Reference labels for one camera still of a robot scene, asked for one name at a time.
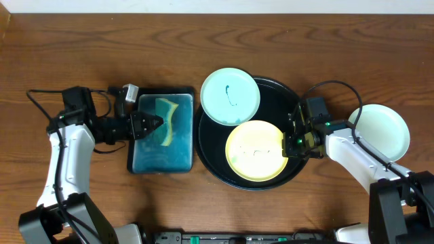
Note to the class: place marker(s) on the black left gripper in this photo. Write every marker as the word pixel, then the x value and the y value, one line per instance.
pixel 134 125

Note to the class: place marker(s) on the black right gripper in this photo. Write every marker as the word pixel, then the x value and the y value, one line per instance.
pixel 289 150

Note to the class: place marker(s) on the green yellow scrub sponge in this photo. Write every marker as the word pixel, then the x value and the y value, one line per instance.
pixel 164 109

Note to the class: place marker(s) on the yellow plate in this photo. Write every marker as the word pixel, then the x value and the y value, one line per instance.
pixel 253 151

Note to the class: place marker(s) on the mint plate bottom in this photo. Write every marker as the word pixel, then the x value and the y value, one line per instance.
pixel 385 130

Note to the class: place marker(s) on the mint plate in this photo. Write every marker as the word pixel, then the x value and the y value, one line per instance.
pixel 230 96
pixel 385 130

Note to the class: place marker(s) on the mint plate top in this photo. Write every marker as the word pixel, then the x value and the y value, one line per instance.
pixel 230 96

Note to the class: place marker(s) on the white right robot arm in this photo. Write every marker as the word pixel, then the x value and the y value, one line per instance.
pixel 401 201

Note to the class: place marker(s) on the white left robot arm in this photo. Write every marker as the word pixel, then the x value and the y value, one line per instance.
pixel 65 200

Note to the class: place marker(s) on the round black tray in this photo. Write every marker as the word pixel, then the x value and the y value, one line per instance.
pixel 277 101

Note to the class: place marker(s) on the black tub of soapy water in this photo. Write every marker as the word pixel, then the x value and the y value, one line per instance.
pixel 145 156

